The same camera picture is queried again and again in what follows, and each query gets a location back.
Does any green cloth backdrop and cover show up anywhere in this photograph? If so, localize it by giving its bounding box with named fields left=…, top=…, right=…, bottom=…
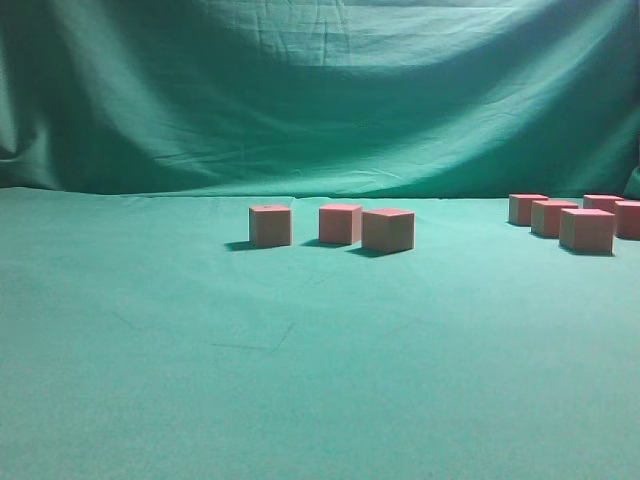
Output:
left=1, top=1, right=639, bottom=479

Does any pink cube with pen marks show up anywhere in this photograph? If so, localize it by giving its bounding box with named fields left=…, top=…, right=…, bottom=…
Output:
left=249, top=205, right=292, bottom=248

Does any pink cube column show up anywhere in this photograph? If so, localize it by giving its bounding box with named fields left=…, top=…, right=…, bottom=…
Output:
left=508, top=194, right=548, bottom=226
left=582, top=194, right=624, bottom=213
left=614, top=200, right=640, bottom=240
left=531, top=200, right=579, bottom=238
left=559, top=208, right=615, bottom=255

